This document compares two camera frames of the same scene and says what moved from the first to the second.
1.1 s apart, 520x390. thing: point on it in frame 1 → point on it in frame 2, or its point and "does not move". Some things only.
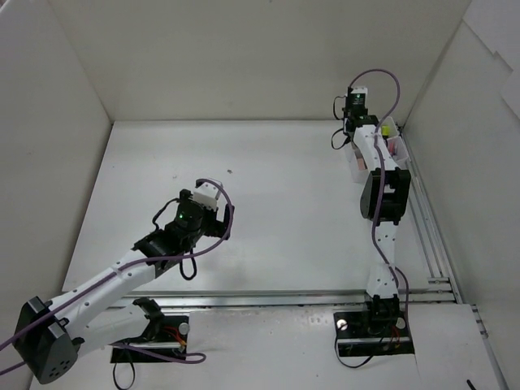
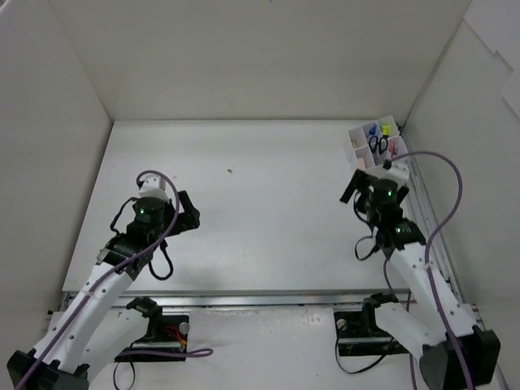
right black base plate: [358, 335] does not move
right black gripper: [355, 112] → [354, 184]
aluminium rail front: [201, 299] does not move
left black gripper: [222, 227] → [187, 215]
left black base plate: [172, 341] does not move
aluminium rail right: [436, 258] does not move
